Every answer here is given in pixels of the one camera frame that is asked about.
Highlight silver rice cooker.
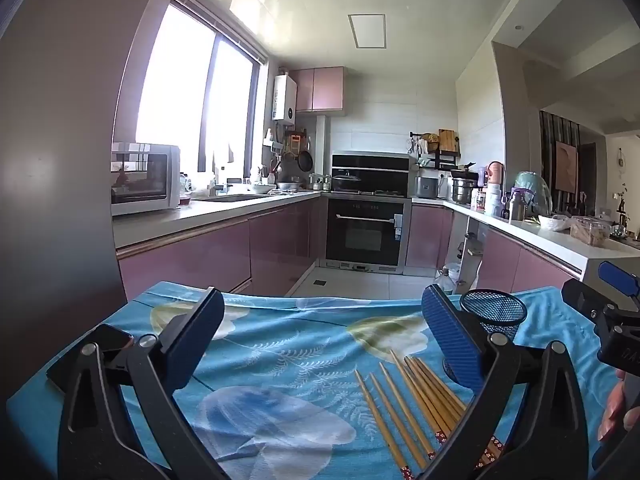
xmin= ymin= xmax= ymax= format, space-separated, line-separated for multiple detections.
xmin=414 ymin=176 xmax=441 ymax=199

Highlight flat ceiling light panel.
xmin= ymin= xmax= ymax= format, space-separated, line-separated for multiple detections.
xmin=348 ymin=14 xmax=388 ymax=50

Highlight large kitchen window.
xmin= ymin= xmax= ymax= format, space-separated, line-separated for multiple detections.
xmin=135 ymin=0 xmax=263 ymax=176

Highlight black wall rack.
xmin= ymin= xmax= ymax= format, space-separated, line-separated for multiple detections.
xmin=410 ymin=132 xmax=461 ymax=171

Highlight pink wall cabinet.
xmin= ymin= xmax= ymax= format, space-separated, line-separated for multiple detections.
xmin=290 ymin=66 xmax=346 ymax=113

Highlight brown wall picture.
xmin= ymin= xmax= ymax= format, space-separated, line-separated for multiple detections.
xmin=555 ymin=141 xmax=578 ymax=193

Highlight blue floral tablecloth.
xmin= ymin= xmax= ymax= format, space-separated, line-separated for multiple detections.
xmin=7 ymin=280 xmax=618 ymax=480

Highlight pink base cabinets under clutter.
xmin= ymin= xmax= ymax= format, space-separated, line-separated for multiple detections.
xmin=404 ymin=204 xmax=583 ymax=295

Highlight stainless steel stockpot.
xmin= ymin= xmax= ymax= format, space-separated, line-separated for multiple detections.
xmin=451 ymin=177 xmax=478 ymax=204

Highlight pink base cabinets under window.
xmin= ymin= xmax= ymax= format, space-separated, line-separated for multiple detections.
xmin=116 ymin=196 xmax=328 ymax=303

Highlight bunch of wooden chopsticks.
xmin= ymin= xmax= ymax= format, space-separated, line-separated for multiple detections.
xmin=354 ymin=349 xmax=503 ymax=480

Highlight clear plastic snack container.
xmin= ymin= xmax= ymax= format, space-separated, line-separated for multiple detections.
xmin=570 ymin=216 xmax=611 ymax=247

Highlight black mesh utensil holder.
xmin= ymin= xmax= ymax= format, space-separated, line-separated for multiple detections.
xmin=459 ymin=290 xmax=529 ymax=348

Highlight white microwave oven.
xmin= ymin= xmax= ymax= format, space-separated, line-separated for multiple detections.
xmin=111 ymin=142 xmax=181 ymax=217

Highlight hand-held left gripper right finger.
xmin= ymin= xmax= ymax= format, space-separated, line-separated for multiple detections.
xmin=421 ymin=284 xmax=591 ymax=480

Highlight black pot with lid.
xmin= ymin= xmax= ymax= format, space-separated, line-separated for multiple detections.
xmin=332 ymin=170 xmax=362 ymax=193

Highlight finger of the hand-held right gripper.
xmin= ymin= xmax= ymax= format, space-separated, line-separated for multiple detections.
xmin=597 ymin=261 xmax=640 ymax=311
xmin=561 ymin=278 xmax=623 ymax=334

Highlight mint green food cover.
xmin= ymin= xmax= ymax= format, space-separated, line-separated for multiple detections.
xmin=515 ymin=171 xmax=552 ymax=216

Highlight person's right hand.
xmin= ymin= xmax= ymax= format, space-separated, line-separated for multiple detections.
xmin=597 ymin=367 xmax=637 ymax=443

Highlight black smartphone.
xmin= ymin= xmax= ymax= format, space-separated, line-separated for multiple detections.
xmin=47 ymin=324 xmax=135 ymax=393

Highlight grey refrigerator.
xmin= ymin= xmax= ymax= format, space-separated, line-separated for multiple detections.
xmin=0 ymin=0 xmax=171 ymax=401

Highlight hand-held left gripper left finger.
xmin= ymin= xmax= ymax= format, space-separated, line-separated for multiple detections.
xmin=57 ymin=287 xmax=226 ymax=480

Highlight black range hood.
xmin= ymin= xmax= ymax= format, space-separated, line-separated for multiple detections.
xmin=331 ymin=154 xmax=412 ymax=197

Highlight black built-in oven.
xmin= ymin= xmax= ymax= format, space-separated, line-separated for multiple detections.
xmin=325 ymin=197 xmax=407 ymax=267

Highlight white gas water heater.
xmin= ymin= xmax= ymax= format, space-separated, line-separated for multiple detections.
xmin=272 ymin=74 xmax=298 ymax=123

